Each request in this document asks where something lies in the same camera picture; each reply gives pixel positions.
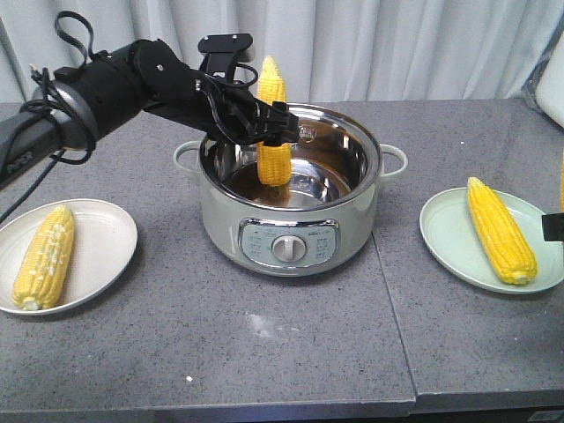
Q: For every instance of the pale corn cob with white patch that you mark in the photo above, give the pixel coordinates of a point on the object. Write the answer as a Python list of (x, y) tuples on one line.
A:
[(42, 273)]

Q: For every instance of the white curtain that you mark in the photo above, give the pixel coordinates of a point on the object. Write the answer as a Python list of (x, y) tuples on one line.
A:
[(326, 50)]

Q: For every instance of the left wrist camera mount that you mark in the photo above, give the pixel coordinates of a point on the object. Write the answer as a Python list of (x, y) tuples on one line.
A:
[(223, 52)]

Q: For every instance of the pale yellow corn cob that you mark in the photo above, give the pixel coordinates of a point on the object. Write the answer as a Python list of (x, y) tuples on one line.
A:
[(273, 162)]

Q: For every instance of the green electric cooking pot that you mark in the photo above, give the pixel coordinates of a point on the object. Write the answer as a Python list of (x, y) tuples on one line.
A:
[(318, 220)]

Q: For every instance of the bright yellow corn cob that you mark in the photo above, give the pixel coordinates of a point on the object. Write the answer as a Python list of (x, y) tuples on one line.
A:
[(562, 184), (509, 254)]

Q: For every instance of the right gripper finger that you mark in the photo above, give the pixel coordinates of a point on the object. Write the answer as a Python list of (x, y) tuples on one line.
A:
[(553, 226)]

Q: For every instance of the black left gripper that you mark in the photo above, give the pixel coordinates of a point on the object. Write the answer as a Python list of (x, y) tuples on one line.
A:
[(227, 113)]

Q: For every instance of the green round plate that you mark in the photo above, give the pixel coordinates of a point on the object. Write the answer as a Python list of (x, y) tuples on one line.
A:
[(447, 230)]

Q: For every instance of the white rice cooker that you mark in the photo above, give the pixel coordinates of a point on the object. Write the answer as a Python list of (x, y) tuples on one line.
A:
[(550, 87)]

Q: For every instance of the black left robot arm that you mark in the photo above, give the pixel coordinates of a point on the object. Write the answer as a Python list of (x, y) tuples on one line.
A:
[(75, 108)]

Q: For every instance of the white round plate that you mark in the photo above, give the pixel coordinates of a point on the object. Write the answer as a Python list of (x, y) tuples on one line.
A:
[(105, 241)]

